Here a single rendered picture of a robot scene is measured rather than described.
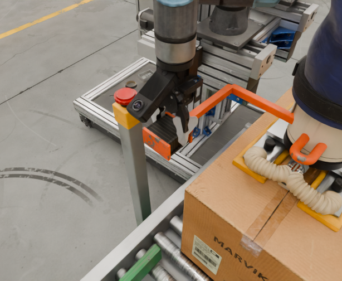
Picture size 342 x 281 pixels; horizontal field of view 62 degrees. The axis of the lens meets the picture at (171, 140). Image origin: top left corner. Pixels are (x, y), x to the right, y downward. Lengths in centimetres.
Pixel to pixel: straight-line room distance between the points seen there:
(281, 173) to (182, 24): 40
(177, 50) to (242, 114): 160
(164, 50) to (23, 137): 200
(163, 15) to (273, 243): 52
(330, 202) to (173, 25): 49
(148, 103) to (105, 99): 168
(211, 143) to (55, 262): 113
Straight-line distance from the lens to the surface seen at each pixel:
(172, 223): 114
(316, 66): 64
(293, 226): 74
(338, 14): 60
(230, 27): 118
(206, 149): 181
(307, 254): 72
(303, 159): 68
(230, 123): 200
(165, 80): 55
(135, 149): 100
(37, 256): 182
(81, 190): 195
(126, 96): 86
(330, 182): 82
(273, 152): 83
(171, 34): 50
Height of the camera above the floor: 157
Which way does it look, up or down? 47 degrees down
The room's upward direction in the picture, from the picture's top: straight up
